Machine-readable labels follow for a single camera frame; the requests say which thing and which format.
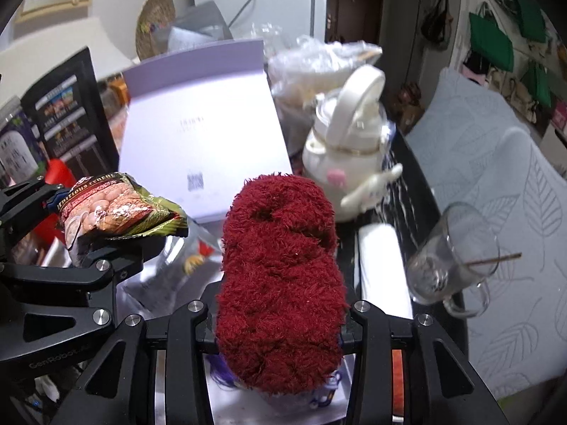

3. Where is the lavender gift box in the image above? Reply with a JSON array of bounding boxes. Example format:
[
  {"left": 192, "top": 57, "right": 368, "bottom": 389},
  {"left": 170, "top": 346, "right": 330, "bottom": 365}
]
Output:
[{"left": 119, "top": 39, "right": 355, "bottom": 425}]

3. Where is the grey leaf pattern sofa cover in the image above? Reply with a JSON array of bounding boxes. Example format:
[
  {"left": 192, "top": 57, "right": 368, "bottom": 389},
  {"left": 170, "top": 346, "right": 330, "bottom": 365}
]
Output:
[{"left": 405, "top": 67, "right": 567, "bottom": 403}]

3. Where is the silver foil sachet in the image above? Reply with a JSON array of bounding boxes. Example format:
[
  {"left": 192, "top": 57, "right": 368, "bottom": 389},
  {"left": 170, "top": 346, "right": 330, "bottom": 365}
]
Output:
[{"left": 124, "top": 230, "right": 224, "bottom": 315}]

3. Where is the thin wooden stick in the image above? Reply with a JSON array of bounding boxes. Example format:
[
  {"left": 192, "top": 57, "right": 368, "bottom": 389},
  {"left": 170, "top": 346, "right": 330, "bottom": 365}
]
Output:
[{"left": 465, "top": 253, "right": 522, "bottom": 266}]

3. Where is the crinkled clear plastic wrapper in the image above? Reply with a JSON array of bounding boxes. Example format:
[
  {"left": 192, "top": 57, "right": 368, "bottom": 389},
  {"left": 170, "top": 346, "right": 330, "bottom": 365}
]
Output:
[{"left": 250, "top": 22, "right": 282, "bottom": 43}]

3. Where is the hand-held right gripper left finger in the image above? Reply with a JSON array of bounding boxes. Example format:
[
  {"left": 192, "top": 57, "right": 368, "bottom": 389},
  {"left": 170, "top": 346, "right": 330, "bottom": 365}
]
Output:
[{"left": 49, "top": 300, "right": 222, "bottom": 425}]

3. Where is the green tote bag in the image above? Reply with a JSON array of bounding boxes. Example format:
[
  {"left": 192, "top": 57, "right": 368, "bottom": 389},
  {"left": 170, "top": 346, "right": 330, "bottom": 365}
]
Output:
[
  {"left": 468, "top": 11, "right": 515, "bottom": 72},
  {"left": 509, "top": 0, "right": 548, "bottom": 43},
  {"left": 523, "top": 62, "right": 552, "bottom": 107}
]

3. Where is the round woven fan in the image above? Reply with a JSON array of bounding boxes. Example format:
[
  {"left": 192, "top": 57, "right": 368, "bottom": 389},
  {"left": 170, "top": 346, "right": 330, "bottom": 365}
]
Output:
[{"left": 135, "top": 0, "right": 178, "bottom": 60}]

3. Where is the plastic bag of food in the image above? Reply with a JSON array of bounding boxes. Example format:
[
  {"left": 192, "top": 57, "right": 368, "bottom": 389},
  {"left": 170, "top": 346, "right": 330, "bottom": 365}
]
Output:
[{"left": 266, "top": 35, "right": 384, "bottom": 111}]

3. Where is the red fluffy cloth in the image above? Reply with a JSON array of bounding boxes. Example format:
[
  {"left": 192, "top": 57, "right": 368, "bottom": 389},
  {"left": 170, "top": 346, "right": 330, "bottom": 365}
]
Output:
[{"left": 215, "top": 174, "right": 348, "bottom": 395}]

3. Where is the red plastic object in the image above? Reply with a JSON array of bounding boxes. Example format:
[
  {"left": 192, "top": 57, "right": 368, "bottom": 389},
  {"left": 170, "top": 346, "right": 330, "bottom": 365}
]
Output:
[{"left": 34, "top": 158, "right": 77, "bottom": 240}]

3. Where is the black hanging handbag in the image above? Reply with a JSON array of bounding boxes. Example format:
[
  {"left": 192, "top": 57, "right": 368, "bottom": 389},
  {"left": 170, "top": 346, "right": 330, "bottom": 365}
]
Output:
[{"left": 421, "top": 0, "right": 453, "bottom": 49}]

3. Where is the white teapot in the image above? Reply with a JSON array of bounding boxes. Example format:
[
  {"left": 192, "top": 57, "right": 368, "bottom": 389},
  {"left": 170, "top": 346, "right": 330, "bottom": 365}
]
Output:
[{"left": 302, "top": 64, "right": 404, "bottom": 222}]

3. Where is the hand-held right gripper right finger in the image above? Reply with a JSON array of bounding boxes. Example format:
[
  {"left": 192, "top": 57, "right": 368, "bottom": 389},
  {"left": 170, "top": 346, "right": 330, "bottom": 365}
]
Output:
[{"left": 337, "top": 300, "right": 510, "bottom": 425}]

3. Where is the glass mug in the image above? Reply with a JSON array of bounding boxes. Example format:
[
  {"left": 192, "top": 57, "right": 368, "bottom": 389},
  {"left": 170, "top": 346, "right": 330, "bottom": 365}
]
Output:
[{"left": 406, "top": 202, "right": 501, "bottom": 318}]

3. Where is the black snack pouch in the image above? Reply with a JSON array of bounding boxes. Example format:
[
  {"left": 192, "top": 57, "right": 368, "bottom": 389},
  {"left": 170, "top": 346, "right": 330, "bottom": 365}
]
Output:
[{"left": 20, "top": 46, "right": 120, "bottom": 178}]

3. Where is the grey plastic bag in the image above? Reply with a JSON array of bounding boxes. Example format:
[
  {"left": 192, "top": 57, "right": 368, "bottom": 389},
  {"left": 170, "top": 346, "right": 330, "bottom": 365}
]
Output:
[{"left": 170, "top": 1, "right": 233, "bottom": 43}]

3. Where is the nut snack packet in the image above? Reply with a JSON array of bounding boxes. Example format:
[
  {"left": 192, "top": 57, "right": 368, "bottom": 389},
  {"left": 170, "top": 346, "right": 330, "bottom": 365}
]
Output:
[{"left": 57, "top": 172, "right": 189, "bottom": 266}]

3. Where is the brown bag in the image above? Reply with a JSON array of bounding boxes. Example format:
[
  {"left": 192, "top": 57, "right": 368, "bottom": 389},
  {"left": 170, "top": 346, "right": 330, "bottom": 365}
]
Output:
[{"left": 392, "top": 82, "right": 421, "bottom": 129}]

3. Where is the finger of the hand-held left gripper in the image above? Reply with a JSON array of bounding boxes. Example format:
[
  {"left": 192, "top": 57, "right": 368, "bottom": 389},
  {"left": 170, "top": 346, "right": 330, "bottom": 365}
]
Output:
[
  {"left": 0, "top": 177, "right": 67, "bottom": 253},
  {"left": 0, "top": 226, "right": 189, "bottom": 333}
]

